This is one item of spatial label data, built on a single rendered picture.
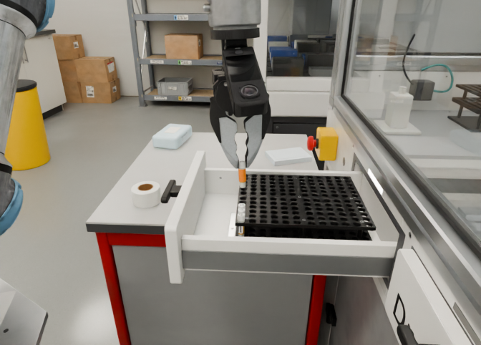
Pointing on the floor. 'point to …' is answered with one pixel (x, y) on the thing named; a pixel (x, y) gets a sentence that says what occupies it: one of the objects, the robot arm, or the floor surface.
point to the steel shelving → (200, 94)
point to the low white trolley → (153, 230)
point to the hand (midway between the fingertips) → (242, 162)
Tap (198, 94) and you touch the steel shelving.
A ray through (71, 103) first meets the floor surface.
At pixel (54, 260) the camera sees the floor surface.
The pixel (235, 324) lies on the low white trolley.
